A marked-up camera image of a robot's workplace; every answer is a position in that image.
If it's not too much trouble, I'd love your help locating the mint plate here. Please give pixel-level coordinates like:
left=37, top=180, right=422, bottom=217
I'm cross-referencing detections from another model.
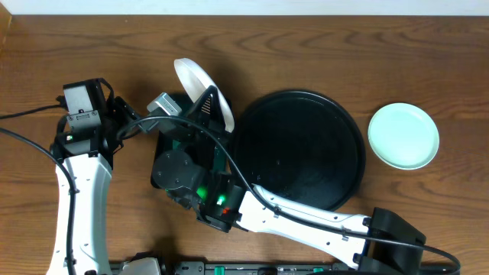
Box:
left=368, top=102, right=440, bottom=170

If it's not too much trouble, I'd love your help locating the green scrub sponge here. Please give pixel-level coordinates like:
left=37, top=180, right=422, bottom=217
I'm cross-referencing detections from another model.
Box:
left=172, top=141, right=180, bottom=150

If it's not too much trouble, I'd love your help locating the dark green rectangular tray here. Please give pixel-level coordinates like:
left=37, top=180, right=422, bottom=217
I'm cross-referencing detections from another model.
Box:
left=151, top=92, right=233, bottom=192

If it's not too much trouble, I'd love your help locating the white pinkish plate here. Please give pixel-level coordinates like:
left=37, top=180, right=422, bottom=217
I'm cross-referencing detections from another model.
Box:
left=173, top=58, right=235, bottom=133

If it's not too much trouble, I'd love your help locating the black round tray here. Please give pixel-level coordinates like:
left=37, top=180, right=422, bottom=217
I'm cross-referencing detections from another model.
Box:
left=230, top=89, right=366, bottom=211

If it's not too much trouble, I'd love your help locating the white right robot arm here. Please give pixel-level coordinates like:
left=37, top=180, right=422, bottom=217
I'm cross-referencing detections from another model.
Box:
left=147, top=86, right=426, bottom=274

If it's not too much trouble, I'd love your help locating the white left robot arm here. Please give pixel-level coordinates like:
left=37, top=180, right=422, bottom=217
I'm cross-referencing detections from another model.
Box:
left=47, top=97, right=135, bottom=274

